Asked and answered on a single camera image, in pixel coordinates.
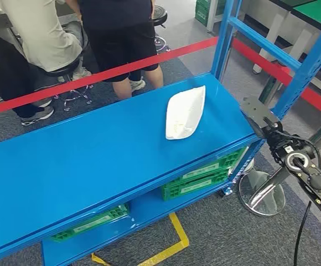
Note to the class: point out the white curved plastic part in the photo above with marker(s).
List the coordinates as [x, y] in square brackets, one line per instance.
[185, 113]

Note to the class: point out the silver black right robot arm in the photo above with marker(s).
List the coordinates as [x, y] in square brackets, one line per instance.
[315, 183]

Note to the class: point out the blue metal shelf rack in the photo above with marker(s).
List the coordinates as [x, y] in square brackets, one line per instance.
[93, 165]

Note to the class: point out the white round shelf foot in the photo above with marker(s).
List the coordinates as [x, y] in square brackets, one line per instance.
[249, 166]

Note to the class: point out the green top workbench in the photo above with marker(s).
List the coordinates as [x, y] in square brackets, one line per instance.
[315, 13]

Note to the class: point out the green plastic crate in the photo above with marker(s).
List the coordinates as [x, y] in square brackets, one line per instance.
[221, 161]
[177, 191]
[113, 213]

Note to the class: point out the red barrier belt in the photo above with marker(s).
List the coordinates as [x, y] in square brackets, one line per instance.
[282, 73]
[93, 78]

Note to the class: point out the person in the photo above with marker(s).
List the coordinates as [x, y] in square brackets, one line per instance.
[0, 73]
[38, 33]
[116, 36]

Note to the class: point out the black round stool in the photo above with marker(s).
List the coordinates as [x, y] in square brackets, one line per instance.
[159, 14]

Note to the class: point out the stacked green crates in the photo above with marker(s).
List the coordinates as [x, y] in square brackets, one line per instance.
[204, 11]

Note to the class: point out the black stool chrome base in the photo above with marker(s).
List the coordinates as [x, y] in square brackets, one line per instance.
[63, 69]

